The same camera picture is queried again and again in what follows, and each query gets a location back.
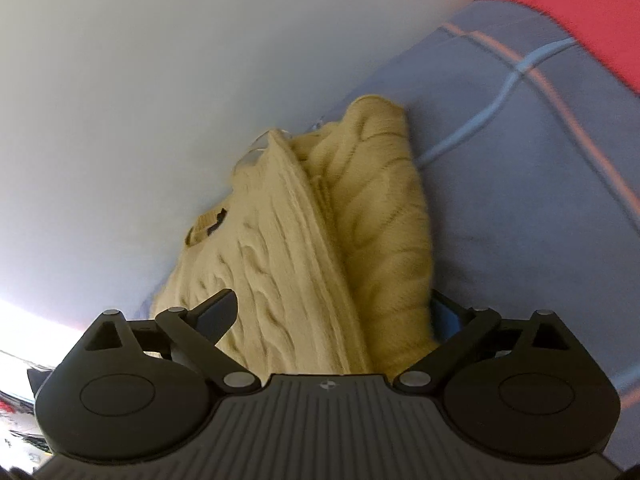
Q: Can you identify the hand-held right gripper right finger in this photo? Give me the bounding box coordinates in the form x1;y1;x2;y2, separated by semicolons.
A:
394;290;571;394

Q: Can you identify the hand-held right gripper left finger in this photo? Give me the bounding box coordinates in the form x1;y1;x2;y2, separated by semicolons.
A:
82;287;262;394

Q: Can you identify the yellow cable-knit cardigan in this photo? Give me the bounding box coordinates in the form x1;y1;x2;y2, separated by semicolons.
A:
149;94;437;377

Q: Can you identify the blue plaid bed sheet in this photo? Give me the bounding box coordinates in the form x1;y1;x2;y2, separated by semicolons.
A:
137;0;640;411

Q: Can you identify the pink blanket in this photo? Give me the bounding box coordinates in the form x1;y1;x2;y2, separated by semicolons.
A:
482;0;640;99

